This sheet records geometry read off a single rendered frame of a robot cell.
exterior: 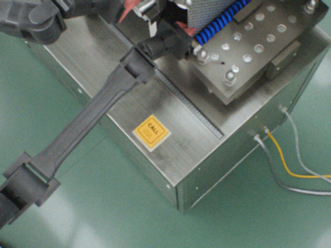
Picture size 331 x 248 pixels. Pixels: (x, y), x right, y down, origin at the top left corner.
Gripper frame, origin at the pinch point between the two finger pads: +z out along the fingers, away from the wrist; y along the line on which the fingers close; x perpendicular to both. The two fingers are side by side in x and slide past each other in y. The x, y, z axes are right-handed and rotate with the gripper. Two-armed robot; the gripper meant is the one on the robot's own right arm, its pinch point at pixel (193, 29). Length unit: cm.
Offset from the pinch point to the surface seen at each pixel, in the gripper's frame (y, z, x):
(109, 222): 4, 8, -119
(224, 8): 0.2, 11.3, 4.1
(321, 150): 45, 88, -72
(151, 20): -7.0, -10.3, 1.2
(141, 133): 8.6, -16.8, -26.3
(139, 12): -8.3, -15.5, 5.1
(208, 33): 2.9, 3.9, -0.5
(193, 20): 0.3, -2.8, 4.7
